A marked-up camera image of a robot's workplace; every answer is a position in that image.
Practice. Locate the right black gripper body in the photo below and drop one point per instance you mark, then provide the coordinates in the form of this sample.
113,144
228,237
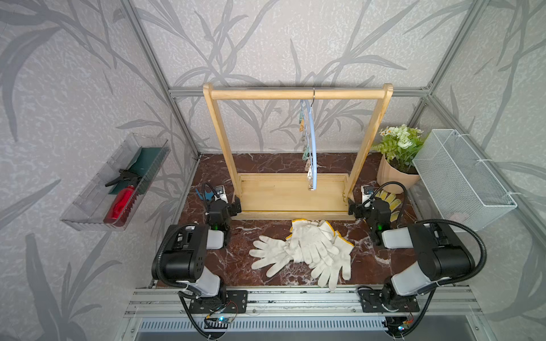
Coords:
375,207

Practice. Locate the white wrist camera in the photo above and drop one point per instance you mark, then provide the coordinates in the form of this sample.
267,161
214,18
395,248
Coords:
367,193
219,193

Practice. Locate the red spray bottle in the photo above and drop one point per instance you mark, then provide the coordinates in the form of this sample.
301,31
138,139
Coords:
119,210

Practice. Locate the green trowel in tray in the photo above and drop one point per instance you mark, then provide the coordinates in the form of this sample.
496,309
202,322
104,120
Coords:
139,165

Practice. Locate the yellow patterned glove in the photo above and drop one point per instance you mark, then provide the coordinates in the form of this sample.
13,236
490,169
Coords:
394,204

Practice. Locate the white glove pile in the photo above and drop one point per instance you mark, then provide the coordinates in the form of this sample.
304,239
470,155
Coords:
328,234
327,275

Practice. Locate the clear plastic wall tray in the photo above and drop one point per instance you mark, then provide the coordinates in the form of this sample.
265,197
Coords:
112,197

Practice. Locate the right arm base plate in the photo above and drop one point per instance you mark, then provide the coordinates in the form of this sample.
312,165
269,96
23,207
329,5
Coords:
386,300

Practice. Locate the blue hand rake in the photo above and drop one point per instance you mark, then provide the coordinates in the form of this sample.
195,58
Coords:
208,195

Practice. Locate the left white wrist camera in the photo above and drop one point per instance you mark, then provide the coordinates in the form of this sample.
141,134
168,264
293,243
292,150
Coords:
219,193

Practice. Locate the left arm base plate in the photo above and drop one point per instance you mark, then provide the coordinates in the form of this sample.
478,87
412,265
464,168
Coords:
230,301

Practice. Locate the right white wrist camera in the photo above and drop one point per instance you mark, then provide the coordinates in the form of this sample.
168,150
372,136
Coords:
367,193

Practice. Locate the potted white flower plant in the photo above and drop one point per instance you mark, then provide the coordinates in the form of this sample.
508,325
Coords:
399,146

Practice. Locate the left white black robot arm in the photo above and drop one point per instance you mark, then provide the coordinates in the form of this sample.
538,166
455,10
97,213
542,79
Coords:
180,259

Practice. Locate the wooden hanging rack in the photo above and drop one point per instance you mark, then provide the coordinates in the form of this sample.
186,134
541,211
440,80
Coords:
284,196

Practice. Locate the blue clip hanger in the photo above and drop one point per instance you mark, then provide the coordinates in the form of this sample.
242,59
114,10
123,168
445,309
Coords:
308,138

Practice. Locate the white glove far left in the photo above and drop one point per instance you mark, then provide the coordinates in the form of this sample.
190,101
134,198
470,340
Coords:
274,253

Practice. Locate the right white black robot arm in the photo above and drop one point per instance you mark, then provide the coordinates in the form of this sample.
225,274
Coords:
447,252

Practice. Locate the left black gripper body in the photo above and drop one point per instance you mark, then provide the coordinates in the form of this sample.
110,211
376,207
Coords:
220,204

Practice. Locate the aluminium front rail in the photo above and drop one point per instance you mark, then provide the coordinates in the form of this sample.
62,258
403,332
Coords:
299,301

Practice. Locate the white wire basket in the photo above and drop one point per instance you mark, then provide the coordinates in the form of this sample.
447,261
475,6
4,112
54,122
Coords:
460,183

